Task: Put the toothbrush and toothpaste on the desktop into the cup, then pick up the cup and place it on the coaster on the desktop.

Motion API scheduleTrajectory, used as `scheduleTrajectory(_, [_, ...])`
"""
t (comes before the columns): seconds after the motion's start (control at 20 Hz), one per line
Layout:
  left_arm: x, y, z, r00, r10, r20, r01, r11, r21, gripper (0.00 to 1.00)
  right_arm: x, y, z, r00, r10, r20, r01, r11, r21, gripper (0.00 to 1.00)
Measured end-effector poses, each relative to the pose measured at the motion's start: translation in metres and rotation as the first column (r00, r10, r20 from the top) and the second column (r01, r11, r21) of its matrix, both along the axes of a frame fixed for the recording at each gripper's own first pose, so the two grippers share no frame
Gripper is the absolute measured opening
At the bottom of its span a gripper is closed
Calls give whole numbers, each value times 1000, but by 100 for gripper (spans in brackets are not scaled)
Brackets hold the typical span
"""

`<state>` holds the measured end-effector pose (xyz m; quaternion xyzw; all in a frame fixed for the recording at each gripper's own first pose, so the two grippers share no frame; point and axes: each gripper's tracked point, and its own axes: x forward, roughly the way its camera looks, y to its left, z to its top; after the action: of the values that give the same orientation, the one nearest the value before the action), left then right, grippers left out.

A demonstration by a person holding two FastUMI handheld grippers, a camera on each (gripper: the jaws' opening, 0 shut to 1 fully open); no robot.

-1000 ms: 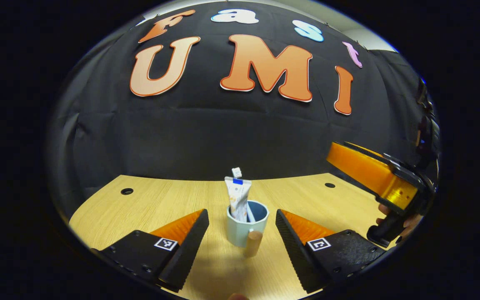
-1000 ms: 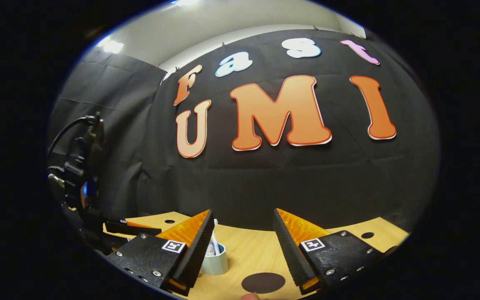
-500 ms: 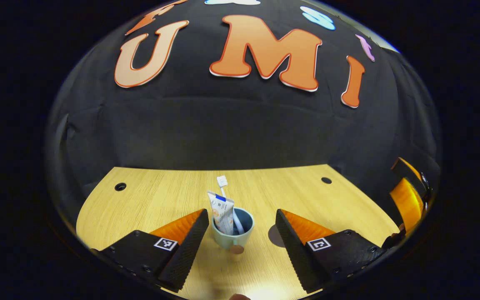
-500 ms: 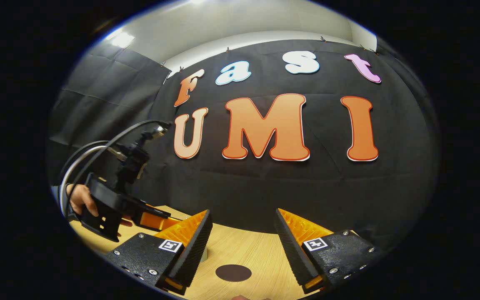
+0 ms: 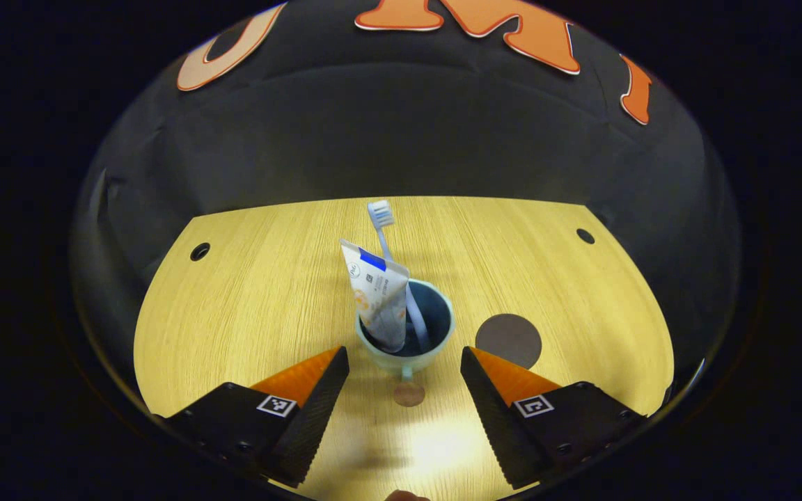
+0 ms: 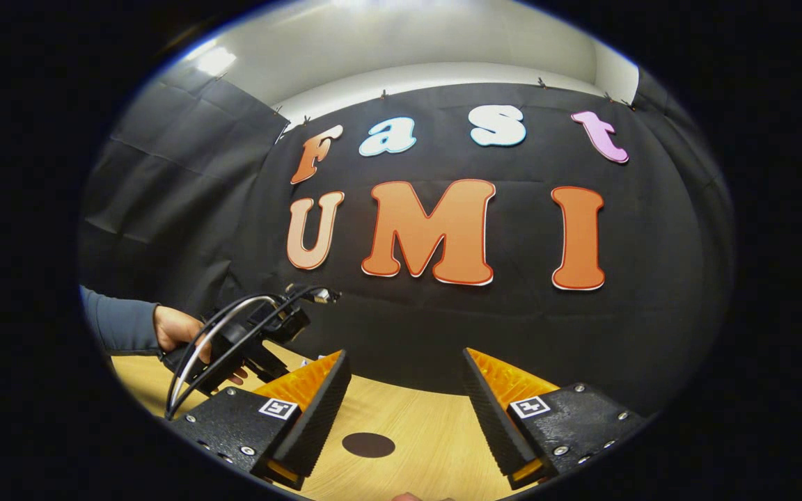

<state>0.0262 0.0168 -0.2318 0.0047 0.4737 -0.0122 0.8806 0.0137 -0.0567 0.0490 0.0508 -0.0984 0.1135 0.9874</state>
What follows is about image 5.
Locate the dark brown round coaster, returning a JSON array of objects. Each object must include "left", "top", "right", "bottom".
[{"left": 475, "top": 313, "right": 543, "bottom": 369}]

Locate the white toothpaste tube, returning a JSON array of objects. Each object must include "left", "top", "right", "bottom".
[{"left": 340, "top": 239, "right": 411, "bottom": 353}]

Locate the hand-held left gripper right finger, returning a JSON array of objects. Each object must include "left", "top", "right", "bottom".
[{"left": 460, "top": 346, "right": 649, "bottom": 490}]

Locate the wooden desktop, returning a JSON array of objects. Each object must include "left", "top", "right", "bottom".
[{"left": 133, "top": 196, "right": 675, "bottom": 501}]

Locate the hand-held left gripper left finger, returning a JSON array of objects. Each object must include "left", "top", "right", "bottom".
[{"left": 164, "top": 346, "right": 350, "bottom": 488}]

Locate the white toothbrush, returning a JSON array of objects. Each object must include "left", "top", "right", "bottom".
[{"left": 367, "top": 200, "right": 433, "bottom": 352}]

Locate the black backdrop cloth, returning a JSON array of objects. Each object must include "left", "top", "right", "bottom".
[{"left": 70, "top": 0, "right": 743, "bottom": 390}]

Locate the light blue cup wooden handle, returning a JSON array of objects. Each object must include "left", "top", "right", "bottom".
[{"left": 355, "top": 278, "right": 456, "bottom": 408}]

